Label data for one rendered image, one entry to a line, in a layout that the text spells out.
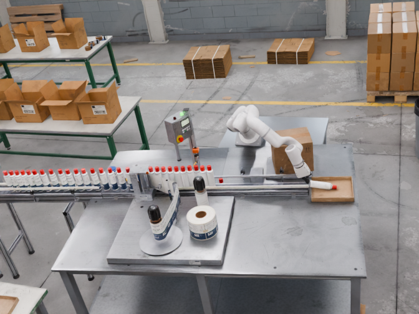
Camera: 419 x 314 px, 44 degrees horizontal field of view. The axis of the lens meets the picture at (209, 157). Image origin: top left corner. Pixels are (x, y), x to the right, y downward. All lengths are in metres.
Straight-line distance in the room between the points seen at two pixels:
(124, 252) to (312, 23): 6.19
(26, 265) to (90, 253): 1.57
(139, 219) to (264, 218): 0.91
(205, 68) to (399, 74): 2.84
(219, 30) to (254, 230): 6.15
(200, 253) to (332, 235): 0.89
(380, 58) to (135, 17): 4.91
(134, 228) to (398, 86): 4.11
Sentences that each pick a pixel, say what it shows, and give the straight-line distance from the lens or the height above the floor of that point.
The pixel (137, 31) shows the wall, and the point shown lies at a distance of 9.99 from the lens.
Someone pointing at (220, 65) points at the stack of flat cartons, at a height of 0.21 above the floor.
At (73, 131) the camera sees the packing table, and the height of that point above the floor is 0.78.
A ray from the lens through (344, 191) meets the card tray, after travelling 3.95.
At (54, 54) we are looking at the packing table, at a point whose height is 0.78.
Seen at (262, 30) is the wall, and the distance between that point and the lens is 9.17.
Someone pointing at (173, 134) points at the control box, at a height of 1.37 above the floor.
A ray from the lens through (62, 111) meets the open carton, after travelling 5.78.
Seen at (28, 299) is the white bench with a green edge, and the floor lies 0.80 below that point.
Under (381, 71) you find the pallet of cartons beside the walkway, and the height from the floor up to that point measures 0.41.
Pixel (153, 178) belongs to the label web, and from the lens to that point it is 4.01.
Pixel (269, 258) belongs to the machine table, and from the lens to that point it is 3.45.
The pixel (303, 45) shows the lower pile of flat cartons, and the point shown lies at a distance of 8.17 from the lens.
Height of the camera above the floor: 3.25
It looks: 33 degrees down
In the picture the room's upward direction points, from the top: 10 degrees counter-clockwise
